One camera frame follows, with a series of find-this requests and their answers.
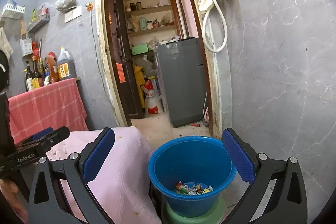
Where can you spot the orange wall hook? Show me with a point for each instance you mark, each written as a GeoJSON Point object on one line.
{"type": "Point", "coordinates": [89, 6]}

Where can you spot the black wok pan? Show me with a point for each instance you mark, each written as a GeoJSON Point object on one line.
{"type": "Point", "coordinates": [4, 71]}

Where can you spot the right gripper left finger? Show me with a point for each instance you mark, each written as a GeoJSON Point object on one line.
{"type": "Point", "coordinates": [47, 201]}

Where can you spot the orange sauce bottle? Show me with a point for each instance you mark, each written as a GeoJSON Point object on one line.
{"type": "Point", "coordinates": [53, 68]}

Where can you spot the trash pile in bucket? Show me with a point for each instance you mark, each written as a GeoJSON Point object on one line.
{"type": "Point", "coordinates": [192, 188]}

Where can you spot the grey washing machine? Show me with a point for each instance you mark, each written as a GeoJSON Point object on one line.
{"type": "Point", "coordinates": [182, 75]}

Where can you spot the person's left hand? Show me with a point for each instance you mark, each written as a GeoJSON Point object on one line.
{"type": "Point", "coordinates": [10, 189]}

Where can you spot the blue plastic bucket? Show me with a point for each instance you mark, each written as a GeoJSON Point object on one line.
{"type": "Point", "coordinates": [199, 159]}

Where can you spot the dark wooden door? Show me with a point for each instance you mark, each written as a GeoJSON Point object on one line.
{"type": "Point", "coordinates": [122, 56]}

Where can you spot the white wall basket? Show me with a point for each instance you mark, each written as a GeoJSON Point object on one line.
{"type": "Point", "coordinates": [13, 12]}

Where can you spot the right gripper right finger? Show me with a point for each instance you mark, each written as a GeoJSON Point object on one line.
{"type": "Point", "coordinates": [287, 203]}

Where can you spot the red white rice sack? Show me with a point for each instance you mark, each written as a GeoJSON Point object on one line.
{"type": "Point", "coordinates": [153, 104]}

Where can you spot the large soy sauce jug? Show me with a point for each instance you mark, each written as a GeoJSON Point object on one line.
{"type": "Point", "coordinates": [65, 65]}

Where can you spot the dark sauce bottle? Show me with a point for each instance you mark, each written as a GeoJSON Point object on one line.
{"type": "Point", "coordinates": [37, 77]}

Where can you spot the red checked counter cloth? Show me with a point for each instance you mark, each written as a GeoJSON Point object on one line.
{"type": "Point", "coordinates": [55, 105]}

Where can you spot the hanging plastic bag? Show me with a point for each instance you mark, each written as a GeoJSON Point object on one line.
{"type": "Point", "coordinates": [65, 5]}

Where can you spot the pink floral table cloth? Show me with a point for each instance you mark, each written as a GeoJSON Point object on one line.
{"type": "Point", "coordinates": [122, 184]}

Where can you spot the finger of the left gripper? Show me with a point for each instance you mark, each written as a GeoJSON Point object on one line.
{"type": "Point", "coordinates": [38, 148]}
{"type": "Point", "coordinates": [40, 134]}

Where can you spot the hanging white rag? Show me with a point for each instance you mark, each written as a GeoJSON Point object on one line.
{"type": "Point", "coordinates": [5, 46]}

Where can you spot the grey wall shelf basket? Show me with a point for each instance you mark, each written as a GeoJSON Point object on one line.
{"type": "Point", "coordinates": [36, 25]}

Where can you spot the green storage box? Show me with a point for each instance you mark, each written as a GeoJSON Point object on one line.
{"type": "Point", "coordinates": [139, 49]}

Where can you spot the white wall socket panel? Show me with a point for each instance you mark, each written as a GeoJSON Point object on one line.
{"type": "Point", "coordinates": [73, 14]}

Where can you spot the green stool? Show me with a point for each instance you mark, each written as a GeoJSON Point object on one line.
{"type": "Point", "coordinates": [212, 211]}

